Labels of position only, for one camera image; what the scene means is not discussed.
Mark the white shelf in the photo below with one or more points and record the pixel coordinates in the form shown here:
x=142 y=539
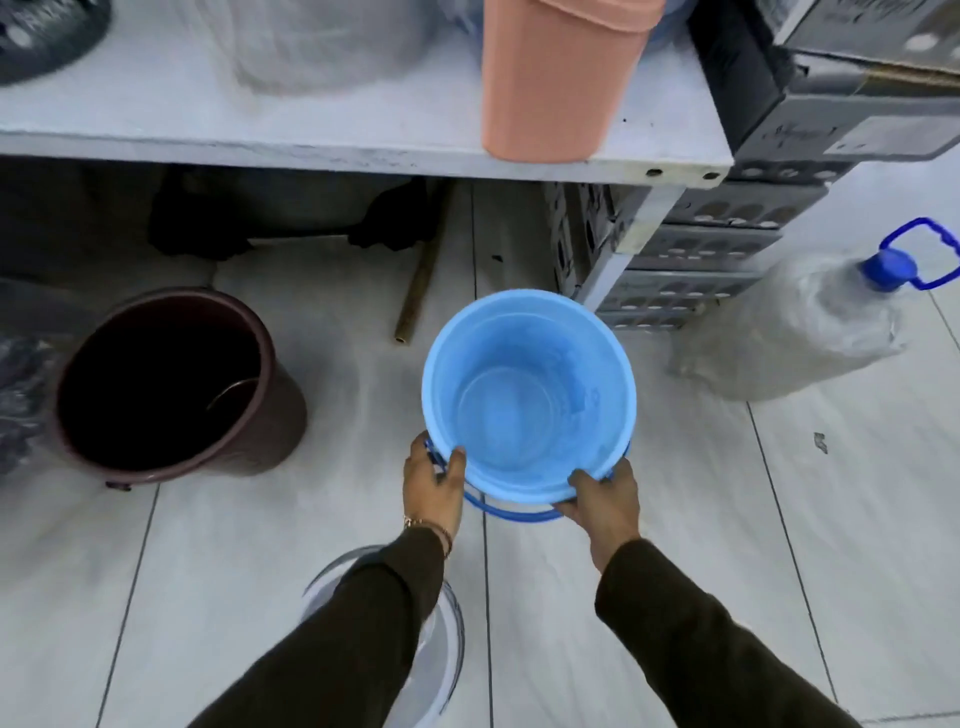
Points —
x=360 y=120

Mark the wooden stick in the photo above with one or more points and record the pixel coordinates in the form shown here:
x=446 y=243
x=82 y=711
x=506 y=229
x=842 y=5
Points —
x=421 y=274

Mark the stack of grey perforated crates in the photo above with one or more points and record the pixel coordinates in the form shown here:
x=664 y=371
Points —
x=720 y=210

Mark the blue plastic bucket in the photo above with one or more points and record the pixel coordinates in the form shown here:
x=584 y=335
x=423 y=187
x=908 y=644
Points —
x=529 y=394

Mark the person's left forearm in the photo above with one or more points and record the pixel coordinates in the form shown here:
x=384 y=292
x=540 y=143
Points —
x=345 y=637

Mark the translucent white plastic container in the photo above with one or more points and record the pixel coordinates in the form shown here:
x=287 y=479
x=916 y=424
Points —
x=322 y=41

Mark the orange plastic bin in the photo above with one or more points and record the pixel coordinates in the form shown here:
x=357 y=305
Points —
x=559 y=75

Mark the dark grey plastic basket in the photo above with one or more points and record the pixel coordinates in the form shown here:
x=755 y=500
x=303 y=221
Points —
x=45 y=34

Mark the person's left thumb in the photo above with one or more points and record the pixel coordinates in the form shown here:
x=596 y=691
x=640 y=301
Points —
x=455 y=469

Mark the clear plastic wrapped bundle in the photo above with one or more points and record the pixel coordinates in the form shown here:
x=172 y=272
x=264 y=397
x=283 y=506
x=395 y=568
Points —
x=22 y=390

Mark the person's left hand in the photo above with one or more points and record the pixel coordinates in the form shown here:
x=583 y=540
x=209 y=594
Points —
x=429 y=495

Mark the person's right thumb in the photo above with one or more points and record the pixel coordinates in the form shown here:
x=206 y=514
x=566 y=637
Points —
x=585 y=481

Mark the person's right forearm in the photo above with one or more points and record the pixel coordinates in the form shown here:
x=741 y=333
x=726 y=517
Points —
x=697 y=645

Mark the person's right hand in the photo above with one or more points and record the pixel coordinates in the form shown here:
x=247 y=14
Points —
x=609 y=510

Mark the dark brown plastic bucket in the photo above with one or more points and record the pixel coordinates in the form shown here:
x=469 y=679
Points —
x=176 y=382

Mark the clear water jug blue cap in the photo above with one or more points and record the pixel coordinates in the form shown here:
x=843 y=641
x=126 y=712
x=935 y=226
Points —
x=810 y=319

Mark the clear plastic basin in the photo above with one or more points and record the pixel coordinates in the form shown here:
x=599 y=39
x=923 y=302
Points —
x=439 y=645

